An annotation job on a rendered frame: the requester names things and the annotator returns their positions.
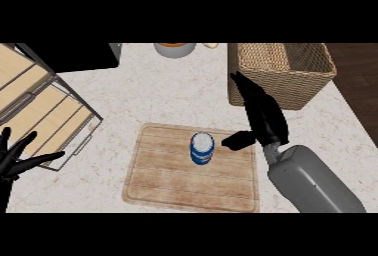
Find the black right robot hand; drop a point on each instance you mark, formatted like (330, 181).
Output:
(263, 113)

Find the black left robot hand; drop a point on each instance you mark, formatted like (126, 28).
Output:
(15, 160)

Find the blue and white can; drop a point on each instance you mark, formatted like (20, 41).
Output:
(201, 148)

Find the wooden cutting board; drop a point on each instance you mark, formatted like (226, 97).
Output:
(193, 170)

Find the black appliance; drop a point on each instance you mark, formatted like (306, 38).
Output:
(79, 56)

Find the grey pot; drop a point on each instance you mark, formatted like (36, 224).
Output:
(175, 49)

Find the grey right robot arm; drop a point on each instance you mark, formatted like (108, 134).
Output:
(308, 181)

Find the wicker basket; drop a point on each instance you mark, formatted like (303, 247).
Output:
(286, 71)

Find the small beige object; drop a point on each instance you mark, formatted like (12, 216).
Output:
(210, 45)

